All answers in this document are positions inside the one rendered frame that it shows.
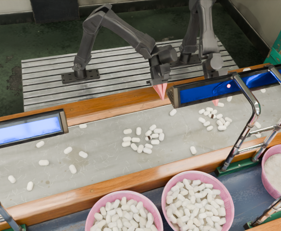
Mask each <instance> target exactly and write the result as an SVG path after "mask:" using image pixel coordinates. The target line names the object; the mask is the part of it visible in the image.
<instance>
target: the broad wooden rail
mask: <svg viewBox="0 0 281 231"><path fill-rule="evenodd" d="M269 64H271V63H265V64H261V65H256V66H250V67H245V68H240V69H236V70H231V71H228V73H229V72H235V71H237V72H242V71H243V70H244V69H246V68H250V69H251V70H252V69H257V68H262V67H264V66H265V65H269ZM203 79H205V78H204V76H201V77H195V78H191V79H186V80H181V81H176V82H171V83H167V87H166V90H167V89H168V88H170V87H171V86H173V85H179V84H183V83H189V82H194V81H198V80H203ZM166 90H165V95H164V100H161V98H160V96H159V95H158V93H157V92H156V90H155V89H154V88H153V86H152V87H147V88H141V89H136V90H131V91H127V92H122V93H116V94H112V95H107V96H102V97H98V98H92V99H86V100H82V101H77V102H73V103H68V104H62V105H57V106H52V107H48V108H43V109H38V110H32V111H27V112H22V113H18V114H13V115H7V116H3V117H0V121H4V120H8V119H13V118H18V117H23V116H28V115H33V114H38V113H43V112H47V111H52V110H58V109H61V108H63V109H64V111H65V115H66V119H67V124H68V127H71V126H76V125H80V124H84V123H89V122H93V121H98V120H103V119H107V118H111V117H116V116H121V115H125V114H130V113H134V112H138V111H143V110H148V109H152V108H156V107H161V106H165V105H171V102H170V100H169V98H168V96H167V94H166Z"/></svg>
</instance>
